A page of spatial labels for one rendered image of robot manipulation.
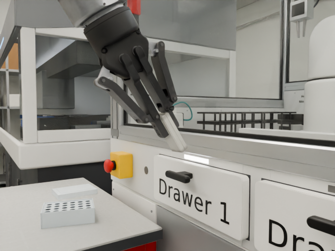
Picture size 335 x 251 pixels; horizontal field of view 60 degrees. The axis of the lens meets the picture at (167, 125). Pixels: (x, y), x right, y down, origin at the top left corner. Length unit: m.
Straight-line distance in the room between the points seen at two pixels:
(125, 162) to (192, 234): 0.31
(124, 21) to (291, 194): 0.33
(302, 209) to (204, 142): 0.23
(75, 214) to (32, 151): 0.58
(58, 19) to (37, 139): 0.50
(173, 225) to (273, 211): 0.31
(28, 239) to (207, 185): 0.40
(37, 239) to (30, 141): 0.63
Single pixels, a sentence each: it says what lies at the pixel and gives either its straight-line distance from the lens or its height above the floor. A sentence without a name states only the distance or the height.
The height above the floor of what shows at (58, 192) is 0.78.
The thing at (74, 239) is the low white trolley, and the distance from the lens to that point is 0.70.
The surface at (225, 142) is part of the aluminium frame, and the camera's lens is 0.54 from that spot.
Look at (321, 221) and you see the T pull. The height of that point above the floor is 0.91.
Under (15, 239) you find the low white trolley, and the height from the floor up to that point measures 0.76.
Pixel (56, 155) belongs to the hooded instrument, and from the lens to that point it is 1.32.
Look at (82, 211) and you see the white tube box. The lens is 0.77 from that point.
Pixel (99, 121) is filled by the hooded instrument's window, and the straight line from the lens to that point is 1.38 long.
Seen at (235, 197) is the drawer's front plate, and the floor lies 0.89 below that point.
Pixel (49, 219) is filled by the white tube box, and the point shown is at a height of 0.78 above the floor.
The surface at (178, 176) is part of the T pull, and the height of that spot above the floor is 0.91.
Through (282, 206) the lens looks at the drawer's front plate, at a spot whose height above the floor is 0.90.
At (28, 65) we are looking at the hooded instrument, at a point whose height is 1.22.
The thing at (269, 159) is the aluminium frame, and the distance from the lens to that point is 0.48.
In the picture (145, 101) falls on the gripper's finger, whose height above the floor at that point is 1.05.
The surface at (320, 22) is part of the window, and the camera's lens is 0.47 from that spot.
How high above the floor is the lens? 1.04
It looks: 3 degrees down
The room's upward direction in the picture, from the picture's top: straight up
